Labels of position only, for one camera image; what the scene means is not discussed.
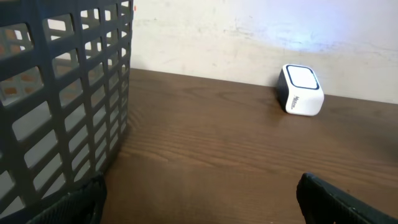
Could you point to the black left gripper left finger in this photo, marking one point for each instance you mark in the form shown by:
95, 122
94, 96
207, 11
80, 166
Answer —
83, 206

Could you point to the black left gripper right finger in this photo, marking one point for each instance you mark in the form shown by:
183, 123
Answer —
323, 203

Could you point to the white barcode scanner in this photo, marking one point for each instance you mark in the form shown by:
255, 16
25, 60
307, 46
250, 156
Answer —
299, 91

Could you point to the grey plastic basket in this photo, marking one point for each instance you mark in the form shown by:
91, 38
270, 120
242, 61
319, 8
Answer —
65, 69

